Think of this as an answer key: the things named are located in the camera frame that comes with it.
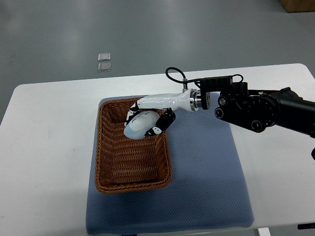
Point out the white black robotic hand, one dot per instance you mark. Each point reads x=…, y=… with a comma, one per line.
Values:
x=165, y=105

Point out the light blue plush toy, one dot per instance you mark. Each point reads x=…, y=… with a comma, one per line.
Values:
x=140, y=124

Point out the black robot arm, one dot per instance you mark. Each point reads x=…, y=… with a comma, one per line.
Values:
x=255, y=110

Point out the brown wicker basket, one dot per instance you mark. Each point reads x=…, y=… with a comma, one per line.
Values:
x=123, y=164

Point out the blue quilted mat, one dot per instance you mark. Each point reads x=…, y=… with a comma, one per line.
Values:
x=207, y=191

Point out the upper floor outlet plate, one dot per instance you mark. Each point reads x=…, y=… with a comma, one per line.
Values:
x=104, y=56

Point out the cardboard box corner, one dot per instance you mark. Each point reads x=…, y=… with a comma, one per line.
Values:
x=297, y=6

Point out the black table control panel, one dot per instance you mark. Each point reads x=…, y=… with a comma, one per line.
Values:
x=306, y=226

